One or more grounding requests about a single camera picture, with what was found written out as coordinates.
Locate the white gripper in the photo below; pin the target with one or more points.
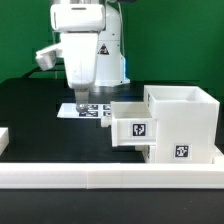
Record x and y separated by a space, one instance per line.
79 25

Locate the white drawer tray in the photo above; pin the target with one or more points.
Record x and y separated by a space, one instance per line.
146 151
131 124

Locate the white front drawer tray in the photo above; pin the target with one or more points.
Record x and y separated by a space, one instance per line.
146 151

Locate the white drawer cabinet box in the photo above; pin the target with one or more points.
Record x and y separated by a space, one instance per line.
187 120

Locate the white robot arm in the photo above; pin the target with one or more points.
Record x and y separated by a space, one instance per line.
110 69

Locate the fiducial marker sheet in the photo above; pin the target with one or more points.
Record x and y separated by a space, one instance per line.
94 111

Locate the white L-shaped border fence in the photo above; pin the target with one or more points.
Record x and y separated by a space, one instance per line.
111 175

